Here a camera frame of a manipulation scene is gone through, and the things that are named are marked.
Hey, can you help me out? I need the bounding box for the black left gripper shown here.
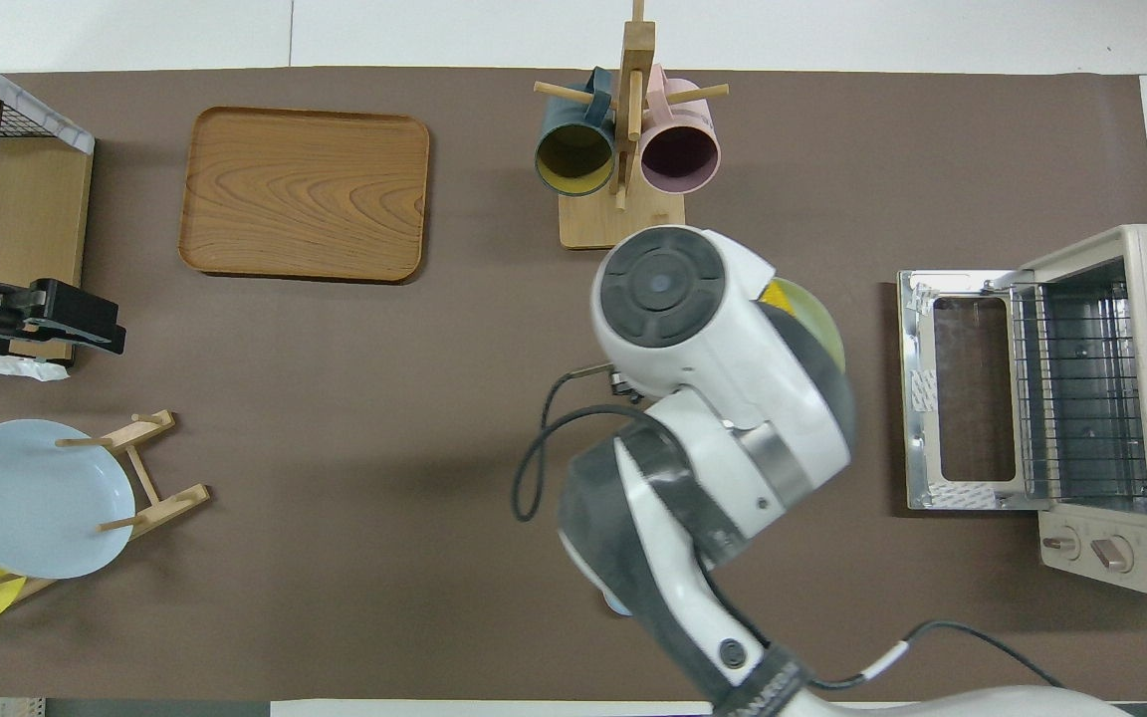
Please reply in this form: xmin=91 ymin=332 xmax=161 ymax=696
xmin=0 ymin=234 xmax=126 ymax=357

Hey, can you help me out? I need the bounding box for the teal green plate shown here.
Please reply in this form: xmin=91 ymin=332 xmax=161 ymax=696
xmin=758 ymin=277 xmax=846 ymax=374

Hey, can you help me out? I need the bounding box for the glass oven door with handle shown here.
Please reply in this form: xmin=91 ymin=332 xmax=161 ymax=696
xmin=897 ymin=269 xmax=1032 ymax=512

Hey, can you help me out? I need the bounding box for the light blue plate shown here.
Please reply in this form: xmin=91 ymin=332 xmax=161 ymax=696
xmin=0 ymin=419 xmax=136 ymax=581

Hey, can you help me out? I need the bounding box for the wooden plate rack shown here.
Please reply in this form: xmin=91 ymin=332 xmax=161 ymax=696
xmin=0 ymin=409 xmax=211 ymax=603

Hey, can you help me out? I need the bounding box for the brown wooden tray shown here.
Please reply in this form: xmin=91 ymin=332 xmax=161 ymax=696
xmin=178 ymin=107 xmax=431 ymax=285

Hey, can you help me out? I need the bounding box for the brown table mat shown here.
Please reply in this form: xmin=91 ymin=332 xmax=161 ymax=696
xmin=0 ymin=68 xmax=1147 ymax=703

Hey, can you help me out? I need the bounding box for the dark blue mug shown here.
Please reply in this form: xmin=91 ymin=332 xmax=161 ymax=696
xmin=534 ymin=68 xmax=616 ymax=197

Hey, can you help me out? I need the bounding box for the wooden mug rack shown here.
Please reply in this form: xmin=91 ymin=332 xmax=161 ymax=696
xmin=534 ymin=0 xmax=731 ymax=250

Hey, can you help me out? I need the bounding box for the pink mug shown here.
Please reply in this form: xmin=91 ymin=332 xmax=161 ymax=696
xmin=636 ymin=65 xmax=722 ymax=196

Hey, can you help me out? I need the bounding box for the wire basket shelf with boards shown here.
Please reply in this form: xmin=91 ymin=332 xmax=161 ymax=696
xmin=0 ymin=40 xmax=97 ymax=381

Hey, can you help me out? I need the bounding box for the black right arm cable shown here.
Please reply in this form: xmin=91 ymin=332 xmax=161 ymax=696
xmin=512 ymin=363 xmax=1067 ymax=693

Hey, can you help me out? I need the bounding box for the metal oven wire rack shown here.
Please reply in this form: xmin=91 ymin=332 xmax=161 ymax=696
xmin=1012 ymin=284 xmax=1147 ymax=499

